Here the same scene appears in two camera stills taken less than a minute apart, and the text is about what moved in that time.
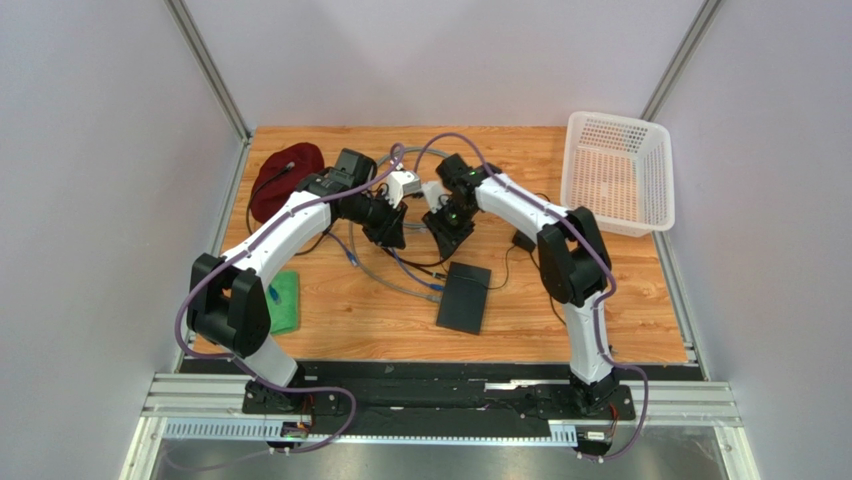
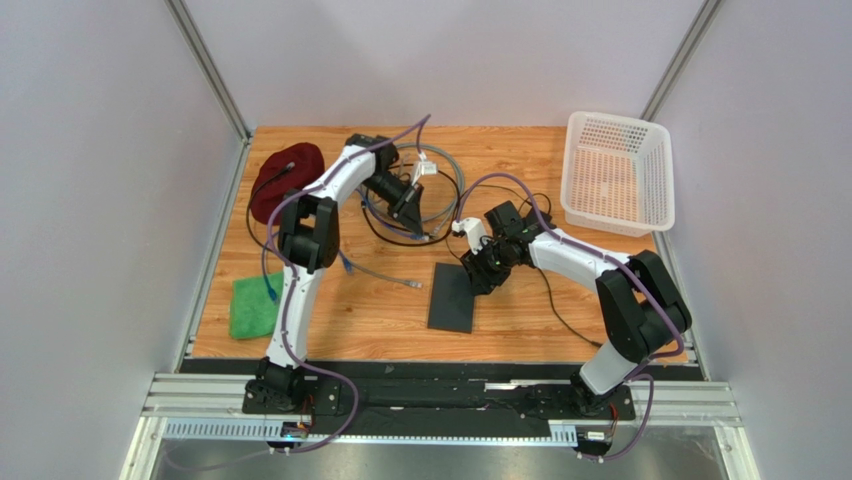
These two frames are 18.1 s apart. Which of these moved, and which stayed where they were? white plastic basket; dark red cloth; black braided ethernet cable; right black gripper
Moved: right black gripper
Stayed: black braided ethernet cable; dark red cloth; white plastic basket
